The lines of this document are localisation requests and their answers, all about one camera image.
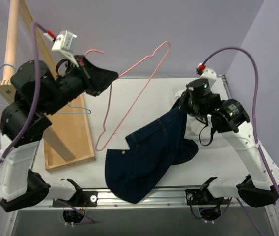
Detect light blue wire hanger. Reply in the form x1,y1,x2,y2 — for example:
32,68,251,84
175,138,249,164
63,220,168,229
0,63,92,115

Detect pink wire hanger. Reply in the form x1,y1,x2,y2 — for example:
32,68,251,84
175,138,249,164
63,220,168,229
84,41,172,151

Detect dark navy garment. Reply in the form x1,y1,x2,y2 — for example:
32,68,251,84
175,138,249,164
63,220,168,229
105,101,199,204

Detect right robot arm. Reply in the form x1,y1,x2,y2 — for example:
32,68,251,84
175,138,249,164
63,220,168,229
179,78,279,208

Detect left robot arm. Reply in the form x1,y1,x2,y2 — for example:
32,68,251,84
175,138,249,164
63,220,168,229
0,55,118,212

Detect clear plastic basket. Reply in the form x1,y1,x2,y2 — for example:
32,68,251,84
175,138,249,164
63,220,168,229
171,84,187,100

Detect wooden clothes rack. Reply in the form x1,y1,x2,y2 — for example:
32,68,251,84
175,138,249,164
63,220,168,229
4,0,95,172

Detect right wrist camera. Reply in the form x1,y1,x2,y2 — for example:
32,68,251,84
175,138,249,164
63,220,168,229
196,63,217,87

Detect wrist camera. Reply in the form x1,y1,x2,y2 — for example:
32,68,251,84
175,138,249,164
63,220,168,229
43,30,79,67
196,63,217,87

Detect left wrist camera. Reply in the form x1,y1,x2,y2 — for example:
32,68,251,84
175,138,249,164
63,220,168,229
43,30,79,67

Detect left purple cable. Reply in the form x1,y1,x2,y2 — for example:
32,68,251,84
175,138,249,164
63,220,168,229
0,21,96,224

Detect aluminium mounting rail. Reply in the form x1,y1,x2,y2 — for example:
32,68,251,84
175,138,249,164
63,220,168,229
21,184,275,209

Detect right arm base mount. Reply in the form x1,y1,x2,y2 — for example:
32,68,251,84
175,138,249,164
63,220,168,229
185,188,231,224

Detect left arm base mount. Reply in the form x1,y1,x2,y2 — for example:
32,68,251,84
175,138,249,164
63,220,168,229
52,190,98,226

